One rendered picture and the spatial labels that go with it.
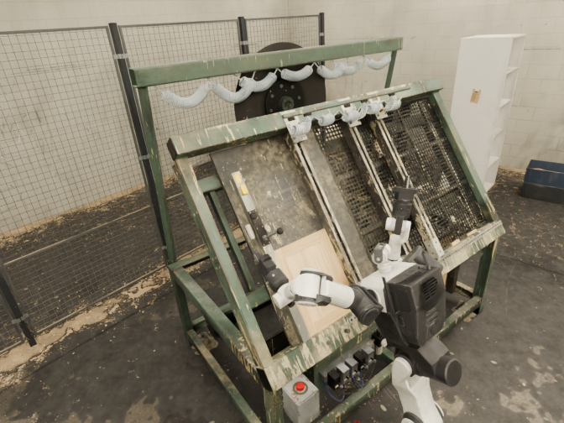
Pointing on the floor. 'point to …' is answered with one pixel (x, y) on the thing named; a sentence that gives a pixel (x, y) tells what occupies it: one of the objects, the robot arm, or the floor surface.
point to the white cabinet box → (485, 96)
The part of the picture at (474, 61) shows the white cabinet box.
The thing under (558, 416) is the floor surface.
